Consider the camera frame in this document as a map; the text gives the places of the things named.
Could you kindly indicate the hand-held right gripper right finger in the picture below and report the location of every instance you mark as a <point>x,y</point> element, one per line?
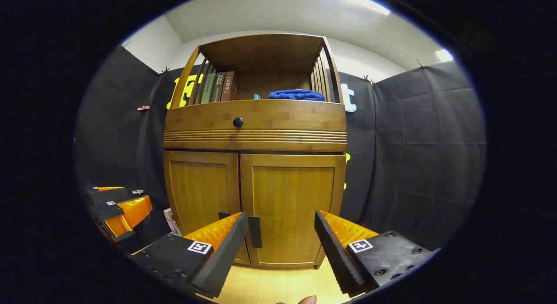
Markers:
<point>337,256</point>

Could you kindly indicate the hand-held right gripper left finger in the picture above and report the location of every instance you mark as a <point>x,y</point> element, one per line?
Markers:
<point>226,256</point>

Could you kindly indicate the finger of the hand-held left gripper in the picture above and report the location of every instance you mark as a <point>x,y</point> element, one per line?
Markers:
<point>109,195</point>
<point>106,211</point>

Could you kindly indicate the wooden shoe cabinet door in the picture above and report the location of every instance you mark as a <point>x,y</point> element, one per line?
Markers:
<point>200,186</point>
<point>287,195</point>

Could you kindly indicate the wooden double-door shoe cabinet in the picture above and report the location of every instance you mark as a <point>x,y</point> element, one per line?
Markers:
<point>261,136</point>

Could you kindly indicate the pale thin book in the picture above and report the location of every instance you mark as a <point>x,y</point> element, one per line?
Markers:
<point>171,221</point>

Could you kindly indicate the round black drawer knob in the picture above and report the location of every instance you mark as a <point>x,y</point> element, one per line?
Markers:
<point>238,122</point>

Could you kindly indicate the black backdrop cloth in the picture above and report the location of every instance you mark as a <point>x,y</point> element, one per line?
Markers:
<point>413,143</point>

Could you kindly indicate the wooden drawer front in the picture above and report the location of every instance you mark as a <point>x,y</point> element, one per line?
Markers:
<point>296,116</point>

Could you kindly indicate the green book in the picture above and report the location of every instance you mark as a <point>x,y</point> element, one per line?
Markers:
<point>209,88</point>

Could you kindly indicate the grey-brown book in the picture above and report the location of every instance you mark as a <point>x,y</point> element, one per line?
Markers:
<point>218,87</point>

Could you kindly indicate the reddish brown book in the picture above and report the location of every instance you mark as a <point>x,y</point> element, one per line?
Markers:
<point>229,86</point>

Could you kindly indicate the folded blue towel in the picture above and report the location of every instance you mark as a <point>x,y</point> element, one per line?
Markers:
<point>296,95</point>

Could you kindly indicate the small ceiling light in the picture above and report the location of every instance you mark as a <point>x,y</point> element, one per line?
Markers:
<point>444,55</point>

